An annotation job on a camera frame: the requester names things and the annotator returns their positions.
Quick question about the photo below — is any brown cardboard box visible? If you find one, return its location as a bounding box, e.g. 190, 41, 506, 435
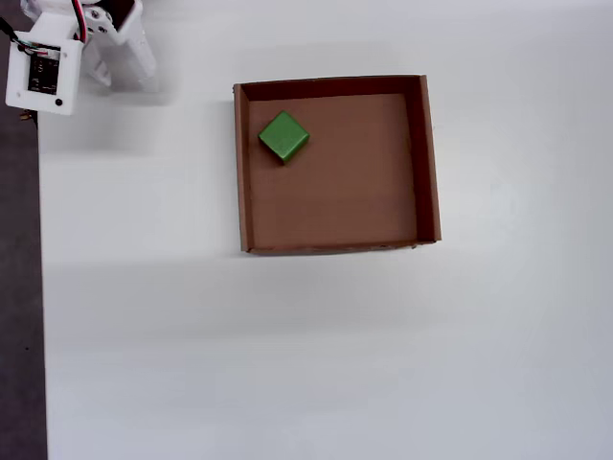
233, 73, 443, 256

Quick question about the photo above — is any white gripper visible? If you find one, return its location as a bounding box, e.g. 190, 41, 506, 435
21, 0, 159, 92

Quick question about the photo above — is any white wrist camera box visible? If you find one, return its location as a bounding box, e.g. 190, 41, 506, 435
5, 11, 83, 118

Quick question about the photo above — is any green wooden cube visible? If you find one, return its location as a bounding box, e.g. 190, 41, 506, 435
257, 110, 311, 166

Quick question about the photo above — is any red black white cable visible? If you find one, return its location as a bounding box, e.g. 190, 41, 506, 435
70, 0, 92, 45

